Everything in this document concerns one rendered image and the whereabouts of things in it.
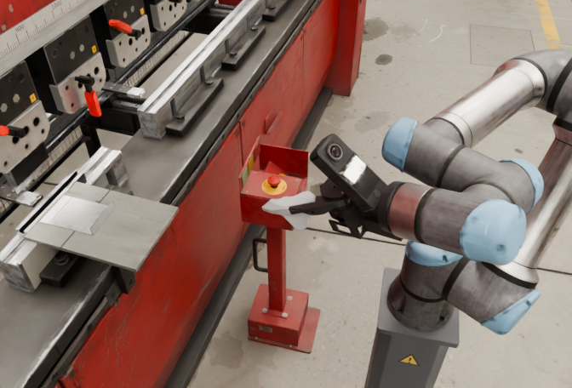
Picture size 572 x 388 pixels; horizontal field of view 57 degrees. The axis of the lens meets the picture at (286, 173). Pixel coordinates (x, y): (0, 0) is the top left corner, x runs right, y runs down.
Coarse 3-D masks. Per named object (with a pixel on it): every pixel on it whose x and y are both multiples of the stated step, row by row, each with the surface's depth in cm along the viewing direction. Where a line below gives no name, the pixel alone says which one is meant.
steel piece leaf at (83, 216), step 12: (72, 204) 116; (84, 204) 116; (96, 204) 116; (60, 216) 113; (72, 216) 113; (84, 216) 113; (96, 216) 113; (72, 228) 110; (84, 228) 110; (96, 228) 110
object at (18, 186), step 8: (40, 144) 109; (32, 152) 107; (40, 152) 109; (24, 160) 105; (32, 160) 108; (40, 160) 110; (16, 168) 104; (24, 168) 106; (32, 168) 108; (40, 168) 112; (8, 176) 104; (16, 176) 104; (24, 176) 106; (32, 176) 110; (16, 184) 105; (24, 184) 108; (16, 192) 107
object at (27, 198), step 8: (0, 176) 125; (0, 184) 120; (0, 192) 118; (8, 192) 118; (24, 192) 118; (32, 192) 118; (8, 200) 117; (16, 200) 116; (24, 200) 116; (32, 200) 116; (40, 200) 117
